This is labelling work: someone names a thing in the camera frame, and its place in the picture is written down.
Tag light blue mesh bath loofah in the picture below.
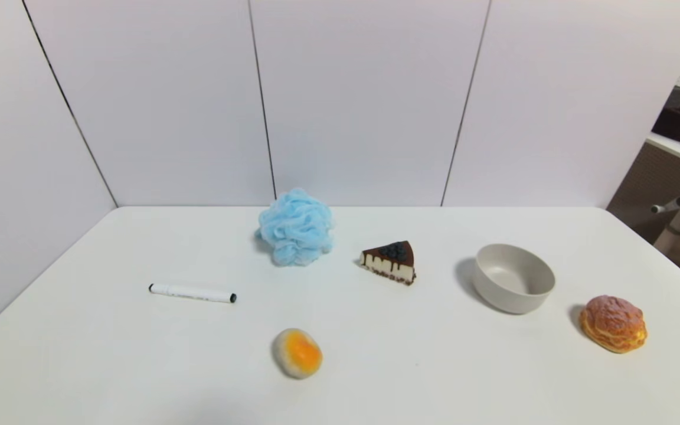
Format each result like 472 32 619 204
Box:
256 188 335 267

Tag beige round bowl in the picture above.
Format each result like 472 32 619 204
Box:
473 243 556 315

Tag chocolate blueberry cake slice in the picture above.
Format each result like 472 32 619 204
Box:
359 240 417 286

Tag round bun with orange centre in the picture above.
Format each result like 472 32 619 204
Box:
272 328 323 380

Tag white marker pen black caps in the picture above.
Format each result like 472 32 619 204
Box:
148 283 237 304

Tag golden cream puff pastry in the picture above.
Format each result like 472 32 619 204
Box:
578 295 648 354

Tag brown perforated desk panel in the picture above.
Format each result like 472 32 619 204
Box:
606 142 680 244

